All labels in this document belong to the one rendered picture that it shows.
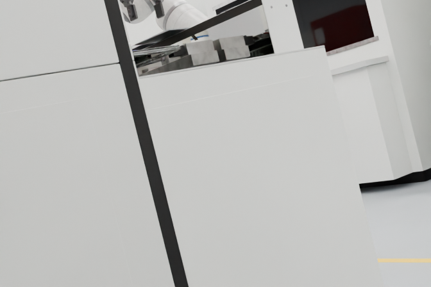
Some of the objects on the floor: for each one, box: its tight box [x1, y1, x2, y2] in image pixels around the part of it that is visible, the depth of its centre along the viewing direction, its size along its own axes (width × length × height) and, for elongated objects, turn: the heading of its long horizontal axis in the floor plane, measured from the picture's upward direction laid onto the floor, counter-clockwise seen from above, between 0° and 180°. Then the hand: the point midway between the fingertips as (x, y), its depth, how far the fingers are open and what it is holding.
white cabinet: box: [139, 47, 384, 287], centre depth 168 cm, size 64×96×82 cm, turn 130°
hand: (147, 15), depth 190 cm, fingers open, 8 cm apart
